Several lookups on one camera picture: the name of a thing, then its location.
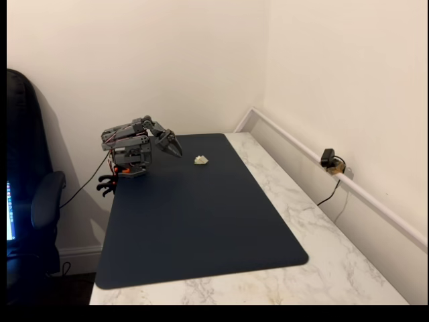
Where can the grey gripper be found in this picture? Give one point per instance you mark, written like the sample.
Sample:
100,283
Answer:
166,141

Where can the white paper object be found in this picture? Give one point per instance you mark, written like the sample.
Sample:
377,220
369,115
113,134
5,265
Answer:
201,160

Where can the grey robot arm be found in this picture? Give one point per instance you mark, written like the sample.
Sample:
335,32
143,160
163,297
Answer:
129,144

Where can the dark navy desk mat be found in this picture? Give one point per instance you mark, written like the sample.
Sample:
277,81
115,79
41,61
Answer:
201,221

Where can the black table clamp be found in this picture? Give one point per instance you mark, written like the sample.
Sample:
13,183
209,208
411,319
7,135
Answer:
107,178
106,188

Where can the white baseboard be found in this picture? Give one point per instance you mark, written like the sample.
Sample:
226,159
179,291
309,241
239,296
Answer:
80,256

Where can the black office chair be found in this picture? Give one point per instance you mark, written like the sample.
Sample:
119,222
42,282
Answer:
23,151

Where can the black webcam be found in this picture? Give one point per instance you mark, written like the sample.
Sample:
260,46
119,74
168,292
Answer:
326,157

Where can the laptop screen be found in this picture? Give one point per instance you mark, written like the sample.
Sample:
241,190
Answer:
10,211

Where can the yellowish webcam mount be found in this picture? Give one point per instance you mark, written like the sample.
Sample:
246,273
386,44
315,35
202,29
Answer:
336,169

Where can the white wall rail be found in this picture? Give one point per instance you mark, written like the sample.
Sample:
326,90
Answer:
368,198

